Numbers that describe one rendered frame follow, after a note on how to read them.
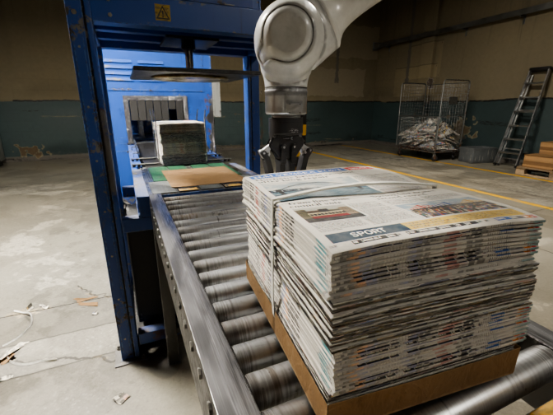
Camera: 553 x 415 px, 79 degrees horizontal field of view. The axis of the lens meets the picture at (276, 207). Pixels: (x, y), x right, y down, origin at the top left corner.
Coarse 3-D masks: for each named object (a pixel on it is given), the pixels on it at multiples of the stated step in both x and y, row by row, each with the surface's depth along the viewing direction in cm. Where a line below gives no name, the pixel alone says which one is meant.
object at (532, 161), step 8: (544, 144) 586; (552, 144) 575; (544, 152) 588; (552, 152) 576; (528, 160) 575; (536, 160) 565; (544, 160) 554; (552, 160) 544; (520, 168) 588; (528, 168) 576; (536, 168) 567; (544, 168) 556; (552, 168) 545; (536, 176) 567; (552, 176) 545
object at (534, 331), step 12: (528, 324) 57; (540, 324) 57; (528, 336) 54; (540, 336) 54; (552, 336) 54; (552, 348) 51; (552, 384) 52; (528, 396) 55; (540, 396) 54; (552, 396) 52
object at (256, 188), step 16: (256, 176) 64; (272, 176) 63; (288, 176) 63; (304, 176) 62; (320, 176) 62; (336, 176) 62; (352, 176) 62; (368, 176) 62; (384, 176) 62; (400, 176) 62; (256, 192) 56; (272, 192) 52; (288, 192) 52; (256, 208) 57; (256, 224) 59; (256, 240) 60; (256, 256) 62; (256, 272) 63
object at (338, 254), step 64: (448, 192) 51; (320, 256) 33; (384, 256) 33; (448, 256) 36; (512, 256) 40; (320, 320) 36; (384, 320) 35; (448, 320) 38; (512, 320) 42; (320, 384) 38; (384, 384) 39
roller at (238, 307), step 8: (240, 296) 66; (248, 296) 65; (256, 296) 65; (216, 304) 63; (224, 304) 63; (232, 304) 63; (240, 304) 63; (248, 304) 64; (256, 304) 64; (216, 312) 61; (224, 312) 62; (232, 312) 62; (240, 312) 63; (248, 312) 63; (256, 312) 64; (224, 320) 61
